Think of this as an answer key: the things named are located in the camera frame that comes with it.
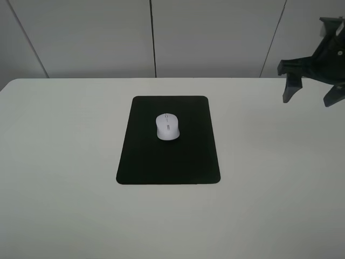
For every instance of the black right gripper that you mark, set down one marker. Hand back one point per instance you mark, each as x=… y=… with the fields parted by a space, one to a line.
x=326 y=65

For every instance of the white computer mouse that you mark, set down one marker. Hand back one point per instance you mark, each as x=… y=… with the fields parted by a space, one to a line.
x=167 y=127

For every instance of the black rectangular mouse pad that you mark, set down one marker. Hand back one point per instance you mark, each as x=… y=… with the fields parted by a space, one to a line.
x=188 y=160

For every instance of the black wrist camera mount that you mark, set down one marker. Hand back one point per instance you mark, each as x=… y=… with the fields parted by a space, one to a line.
x=330 y=25

